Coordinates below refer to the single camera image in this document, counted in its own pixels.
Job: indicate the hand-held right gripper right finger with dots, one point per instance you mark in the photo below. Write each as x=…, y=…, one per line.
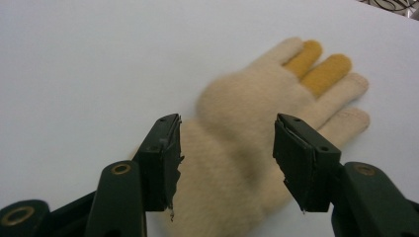
x=306, y=164

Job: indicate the plain cream glove orange fingers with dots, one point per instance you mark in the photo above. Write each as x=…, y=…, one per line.
x=237, y=108

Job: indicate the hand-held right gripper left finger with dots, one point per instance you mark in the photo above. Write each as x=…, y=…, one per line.
x=161, y=164

